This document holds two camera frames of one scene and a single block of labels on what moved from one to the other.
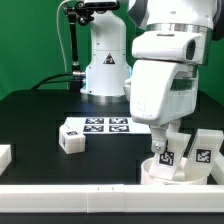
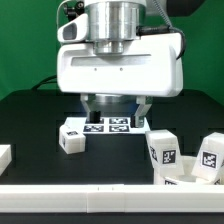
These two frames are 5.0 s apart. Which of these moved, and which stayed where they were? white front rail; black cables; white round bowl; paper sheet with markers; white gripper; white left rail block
Moved: white gripper; white round bowl
Stayed: white left rail block; white front rail; paper sheet with markers; black cables
